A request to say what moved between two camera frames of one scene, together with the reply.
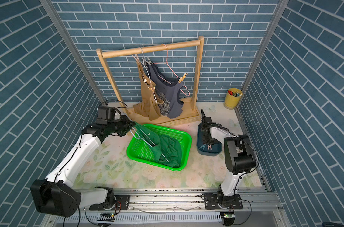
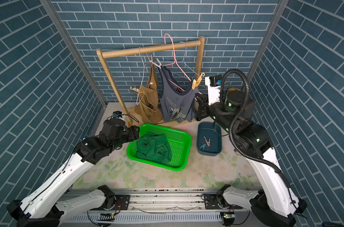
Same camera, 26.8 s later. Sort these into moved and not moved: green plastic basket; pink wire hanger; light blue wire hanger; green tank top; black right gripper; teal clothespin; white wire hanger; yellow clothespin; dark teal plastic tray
Moved: yellow clothespin; light blue wire hanger; pink wire hanger; black right gripper; green tank top; white wire hanger
Not moved: green plastic basket; teal clothespin; dark teal plastic tray
